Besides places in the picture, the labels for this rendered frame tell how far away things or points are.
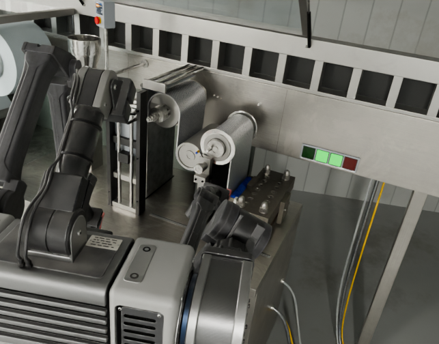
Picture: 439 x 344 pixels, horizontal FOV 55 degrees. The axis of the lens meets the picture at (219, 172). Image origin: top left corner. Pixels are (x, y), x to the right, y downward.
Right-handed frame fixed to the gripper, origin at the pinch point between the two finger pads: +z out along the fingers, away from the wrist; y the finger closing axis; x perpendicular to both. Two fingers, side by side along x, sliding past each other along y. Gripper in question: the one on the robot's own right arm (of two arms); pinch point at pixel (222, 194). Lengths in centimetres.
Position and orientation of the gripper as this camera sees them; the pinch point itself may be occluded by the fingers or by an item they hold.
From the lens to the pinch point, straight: 164.8
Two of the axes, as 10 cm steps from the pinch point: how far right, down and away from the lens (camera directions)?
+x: 3.0, -9.5, -0.5
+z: 3.3, 0.6, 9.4
